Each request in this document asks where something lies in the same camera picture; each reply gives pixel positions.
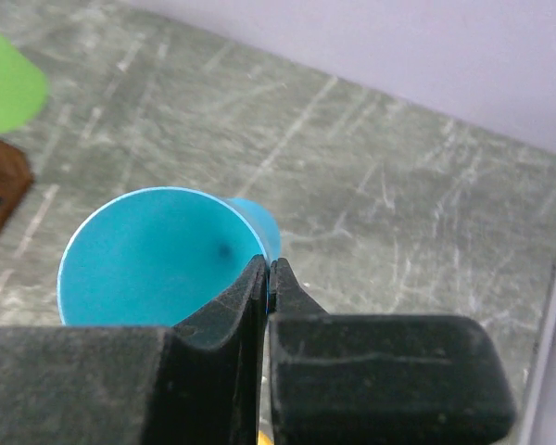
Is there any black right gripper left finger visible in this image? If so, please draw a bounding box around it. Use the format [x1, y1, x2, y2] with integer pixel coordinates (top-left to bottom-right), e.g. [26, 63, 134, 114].
[0, 256, 267, 444]

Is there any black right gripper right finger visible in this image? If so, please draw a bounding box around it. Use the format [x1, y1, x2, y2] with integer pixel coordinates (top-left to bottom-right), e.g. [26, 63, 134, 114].
[268, 259, 517, 444]

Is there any blue plastic wine glass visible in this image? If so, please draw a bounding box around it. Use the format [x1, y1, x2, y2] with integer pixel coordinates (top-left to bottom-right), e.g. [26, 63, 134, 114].
[57, 186, 281, 326]

